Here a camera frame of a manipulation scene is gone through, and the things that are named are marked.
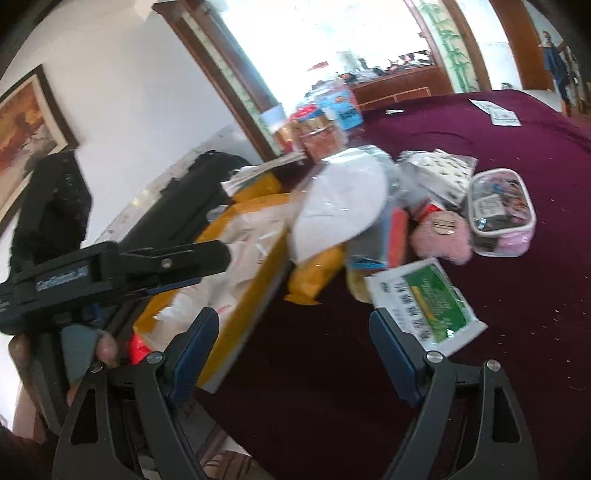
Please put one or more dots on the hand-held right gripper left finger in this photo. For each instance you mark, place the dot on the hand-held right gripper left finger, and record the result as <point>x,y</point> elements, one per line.
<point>194,355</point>

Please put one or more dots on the red lid plastic jar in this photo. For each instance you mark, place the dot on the red lid plastic jar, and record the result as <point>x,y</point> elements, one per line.
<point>323,138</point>

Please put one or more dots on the yellow knotted headband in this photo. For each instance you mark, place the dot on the yellow knotted headband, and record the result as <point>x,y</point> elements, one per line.
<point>314,277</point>

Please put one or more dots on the white paper card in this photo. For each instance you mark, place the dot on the white paper card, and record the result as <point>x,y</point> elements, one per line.
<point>505,119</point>
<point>482,105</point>

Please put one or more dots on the black bag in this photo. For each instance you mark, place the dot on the black bag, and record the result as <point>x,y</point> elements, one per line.
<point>184,198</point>

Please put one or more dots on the pink fluffy plush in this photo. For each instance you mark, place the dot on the pink fluffy plush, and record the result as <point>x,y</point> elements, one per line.
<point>443,240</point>

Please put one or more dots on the black fuzzy cloth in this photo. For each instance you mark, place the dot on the black fuzzy cloth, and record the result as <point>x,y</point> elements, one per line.
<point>51,207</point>

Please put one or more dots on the green white wipes packet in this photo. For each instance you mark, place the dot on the green white wipes packet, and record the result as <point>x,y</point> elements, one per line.
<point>425,300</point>

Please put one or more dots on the yellow clear-front bag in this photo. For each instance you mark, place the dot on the yellow clear-front bag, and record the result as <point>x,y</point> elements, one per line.
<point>261,281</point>

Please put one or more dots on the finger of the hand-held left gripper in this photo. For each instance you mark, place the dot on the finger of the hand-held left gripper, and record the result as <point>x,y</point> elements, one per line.
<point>147,292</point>
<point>184,261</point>

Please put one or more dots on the white padded item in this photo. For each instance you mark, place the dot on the white padded item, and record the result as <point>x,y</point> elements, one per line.
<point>341,203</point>

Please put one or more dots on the framed painting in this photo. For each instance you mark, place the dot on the framed painting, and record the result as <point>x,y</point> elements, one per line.
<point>27,134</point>

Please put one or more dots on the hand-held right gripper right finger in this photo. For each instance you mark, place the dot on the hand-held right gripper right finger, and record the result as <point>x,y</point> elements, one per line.
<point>392,355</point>

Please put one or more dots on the small crumpled wrapper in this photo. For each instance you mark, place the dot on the small crumpled wrapper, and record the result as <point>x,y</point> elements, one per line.
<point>395,111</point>

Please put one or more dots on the orange snack packet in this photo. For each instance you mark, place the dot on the orange snack packet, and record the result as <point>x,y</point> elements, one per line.
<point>286,138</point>

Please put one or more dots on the wooden cabinet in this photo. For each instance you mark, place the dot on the wooden cabinet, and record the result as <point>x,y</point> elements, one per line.
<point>401,85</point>

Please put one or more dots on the patterned white packet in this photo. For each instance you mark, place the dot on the patterned white packet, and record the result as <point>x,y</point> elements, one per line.
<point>443,173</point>

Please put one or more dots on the person's left forearm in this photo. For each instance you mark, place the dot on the person's left forearm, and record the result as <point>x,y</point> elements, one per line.
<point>25,454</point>

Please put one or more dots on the blue snack packet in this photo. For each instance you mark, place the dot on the blue snack packet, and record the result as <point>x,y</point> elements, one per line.
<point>344,108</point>

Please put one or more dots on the person's left hand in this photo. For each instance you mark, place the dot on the person's left hand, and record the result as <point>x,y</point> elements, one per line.
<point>108,350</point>

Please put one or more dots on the teal packet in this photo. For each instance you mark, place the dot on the teal packet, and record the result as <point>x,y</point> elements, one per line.
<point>369,244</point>

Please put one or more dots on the bamboo print panel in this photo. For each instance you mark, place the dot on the bamboo print panel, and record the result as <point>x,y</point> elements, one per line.
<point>450,41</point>

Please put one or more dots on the wooden window frame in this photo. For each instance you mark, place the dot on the wooden window frame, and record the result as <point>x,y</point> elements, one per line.
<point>217,74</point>

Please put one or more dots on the clear cosmetic pouch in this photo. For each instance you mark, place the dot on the clear cosmetic pouch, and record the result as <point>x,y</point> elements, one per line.
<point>501,212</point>

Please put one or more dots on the maroon tablecloth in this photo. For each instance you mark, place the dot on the maroon tablecloth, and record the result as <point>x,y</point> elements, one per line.
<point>323,397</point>

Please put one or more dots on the flat white packet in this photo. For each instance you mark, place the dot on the flat white packet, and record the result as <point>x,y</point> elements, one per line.
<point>258,168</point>

